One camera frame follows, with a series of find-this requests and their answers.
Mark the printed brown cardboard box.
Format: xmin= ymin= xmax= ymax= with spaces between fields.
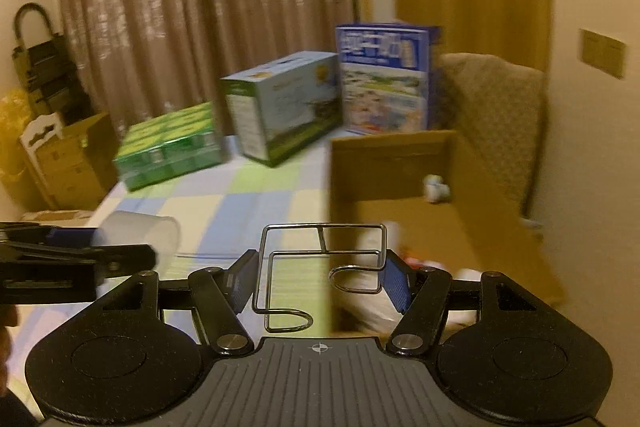
xmin=37 ymin=112 xmax=121 ymax=210

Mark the gold wall socket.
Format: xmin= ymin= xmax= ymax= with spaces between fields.
xmin=578 ymin=28 xmax=604 ymax=68
xmin=600 ymin=37 xmax=628 ymax=80

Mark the brown patterned curtain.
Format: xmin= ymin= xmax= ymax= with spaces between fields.
xmin=55 ymin=0 xmax=361 ymax=148

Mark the blue green checked tablecloth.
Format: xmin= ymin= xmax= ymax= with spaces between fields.
xmin=10 ymin=134 xmax=341 ymax=408

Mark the white square night light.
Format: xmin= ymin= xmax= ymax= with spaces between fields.
xmin=97 ymin=211 xmax=181 ymax=260

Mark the small white green-label bottle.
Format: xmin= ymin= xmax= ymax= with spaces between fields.
xmin=422 ymin=174 xmax=452 ymax=204

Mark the yellow plastic bag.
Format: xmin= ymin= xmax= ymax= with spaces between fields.
xmin=0 ymin=89 xmax=33 ymax=208

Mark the quilted beige chair back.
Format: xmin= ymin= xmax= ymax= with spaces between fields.
xmin=435 ymin=52 xmax=548 ymax=220

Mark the white carved chair back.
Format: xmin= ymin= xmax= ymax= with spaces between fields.
xmin=19 ymin=112 xmax=66 ymax=208

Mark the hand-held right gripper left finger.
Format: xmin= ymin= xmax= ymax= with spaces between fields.
xmin=102 ymin=249 xmax=262 ymax=356

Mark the metal wire holder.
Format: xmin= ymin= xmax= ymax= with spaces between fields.
xmin=252 ymin=223 xmax=390 ymax=333

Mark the blue illustrated milk carton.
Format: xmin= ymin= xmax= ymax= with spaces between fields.
xmin=334 ymin=22 xmax=443 ymax=135

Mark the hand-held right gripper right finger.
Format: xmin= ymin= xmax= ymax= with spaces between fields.
xmin=382 ymin=253 xmax=546 ymax=356

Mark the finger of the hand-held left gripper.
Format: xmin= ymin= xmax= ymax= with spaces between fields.
xmin=0 ymin=244 xmax=159 ymax=281
xmin=0 ymin=222 xmax=102 ymax=250

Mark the green tissue box pack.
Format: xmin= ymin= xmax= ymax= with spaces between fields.
xmin=112 ymin=101 xmax=226 ymax=192

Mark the green white carton box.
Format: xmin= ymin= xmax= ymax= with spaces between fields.
xmin=220 ymin=51 xmax=343 ymax=168

